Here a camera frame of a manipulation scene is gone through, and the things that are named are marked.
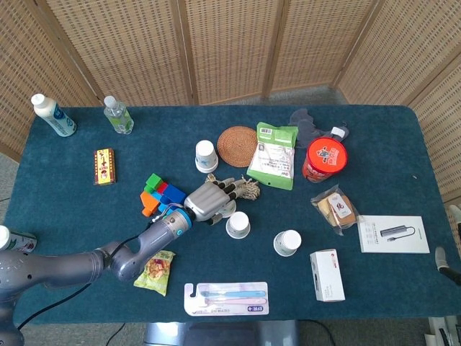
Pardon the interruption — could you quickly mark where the small printed drink bottle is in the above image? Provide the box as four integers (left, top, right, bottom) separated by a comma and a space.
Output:
0, 225, 38, 253

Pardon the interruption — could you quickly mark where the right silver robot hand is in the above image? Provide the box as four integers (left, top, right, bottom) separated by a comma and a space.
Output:
434, 204, 461, 285

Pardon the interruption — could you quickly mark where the clear bottle green label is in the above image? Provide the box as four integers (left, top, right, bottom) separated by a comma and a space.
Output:
103, 95, 135, 136

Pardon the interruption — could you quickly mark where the black floor cable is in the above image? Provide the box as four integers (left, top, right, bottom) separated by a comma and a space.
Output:
107, 321, 127, 346
301, 319, 336, 346

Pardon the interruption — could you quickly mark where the green snack packet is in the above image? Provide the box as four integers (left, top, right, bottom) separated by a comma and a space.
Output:
133, 250, 176, 298

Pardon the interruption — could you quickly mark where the cake slices clear bag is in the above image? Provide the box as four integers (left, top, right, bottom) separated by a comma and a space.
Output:
310, 184, 361, 237

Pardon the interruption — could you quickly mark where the white box red logo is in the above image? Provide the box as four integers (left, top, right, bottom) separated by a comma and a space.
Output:
309, 248, 346, 303

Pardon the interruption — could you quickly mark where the green white pouch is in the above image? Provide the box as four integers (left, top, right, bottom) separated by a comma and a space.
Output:
246, 121, 300, 191

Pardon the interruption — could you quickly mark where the red instant noodle cup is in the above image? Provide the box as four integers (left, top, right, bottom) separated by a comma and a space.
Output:
301, 136, 349, 184

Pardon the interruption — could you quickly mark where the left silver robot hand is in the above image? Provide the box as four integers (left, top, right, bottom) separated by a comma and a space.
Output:
183, 176, 250, 226

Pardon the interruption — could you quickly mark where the flat white hub box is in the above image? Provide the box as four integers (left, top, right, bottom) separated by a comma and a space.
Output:
357, 215, 431, 254

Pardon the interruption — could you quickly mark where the grey cloth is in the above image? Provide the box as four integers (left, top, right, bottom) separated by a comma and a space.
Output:
287, 107, 349, 149

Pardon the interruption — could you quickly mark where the woven wooden folding screen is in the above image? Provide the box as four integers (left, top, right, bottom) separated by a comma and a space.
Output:
0, 0, 461, 206

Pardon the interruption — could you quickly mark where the white bottle blue label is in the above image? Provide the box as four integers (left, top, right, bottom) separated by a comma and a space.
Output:
30, 93, 78, 138

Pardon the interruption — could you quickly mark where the beige rope bundle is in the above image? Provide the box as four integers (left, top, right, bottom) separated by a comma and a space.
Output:
204, 173, 261, 202

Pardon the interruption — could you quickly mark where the toothbrush blister pack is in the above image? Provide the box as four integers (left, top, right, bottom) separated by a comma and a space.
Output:
183, 281, 270, 317

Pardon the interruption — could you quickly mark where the pink toothbrush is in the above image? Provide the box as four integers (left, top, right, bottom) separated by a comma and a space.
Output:
204, 297, 268, 306

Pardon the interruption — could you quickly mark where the orange toy block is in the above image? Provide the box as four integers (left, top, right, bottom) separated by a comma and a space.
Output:
139, 190, 161, 218

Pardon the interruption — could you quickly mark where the small yellow red box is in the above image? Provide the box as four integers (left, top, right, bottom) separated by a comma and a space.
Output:
93, 148, 118, 186

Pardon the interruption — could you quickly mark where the green toy block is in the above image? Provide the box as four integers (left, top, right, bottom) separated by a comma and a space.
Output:
143, 173, 164, 192

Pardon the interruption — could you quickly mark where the round woven rattan coaster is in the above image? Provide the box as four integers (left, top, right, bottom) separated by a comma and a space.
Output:
217, 125, 259, 168

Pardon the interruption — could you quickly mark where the dark blue toy block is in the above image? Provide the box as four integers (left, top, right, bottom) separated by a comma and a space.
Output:
159, 184, 190, 209

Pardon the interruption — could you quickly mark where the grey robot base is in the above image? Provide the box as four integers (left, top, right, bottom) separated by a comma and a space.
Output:
143, 319, 300, 346

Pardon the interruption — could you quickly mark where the blue toothbrush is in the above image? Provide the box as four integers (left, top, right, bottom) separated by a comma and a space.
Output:
197, 290, 267, 299

